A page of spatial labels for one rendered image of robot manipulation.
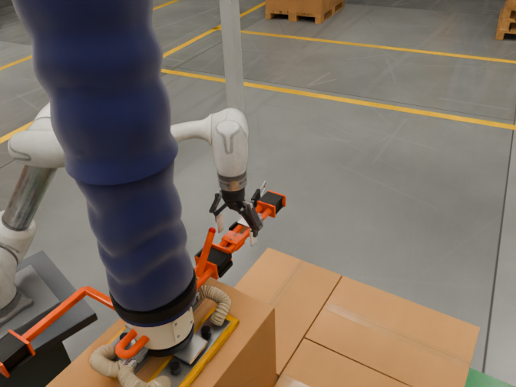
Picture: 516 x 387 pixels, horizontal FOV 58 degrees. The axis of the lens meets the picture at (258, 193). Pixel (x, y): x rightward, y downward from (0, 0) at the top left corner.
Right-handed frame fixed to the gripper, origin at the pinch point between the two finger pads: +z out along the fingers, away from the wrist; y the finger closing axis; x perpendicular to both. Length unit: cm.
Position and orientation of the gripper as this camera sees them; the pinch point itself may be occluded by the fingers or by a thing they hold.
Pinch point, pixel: (236, 234)
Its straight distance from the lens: 158.6
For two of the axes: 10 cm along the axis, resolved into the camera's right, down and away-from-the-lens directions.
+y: 8.4, 2.9, -4.6
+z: 0.3, 8.2, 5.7
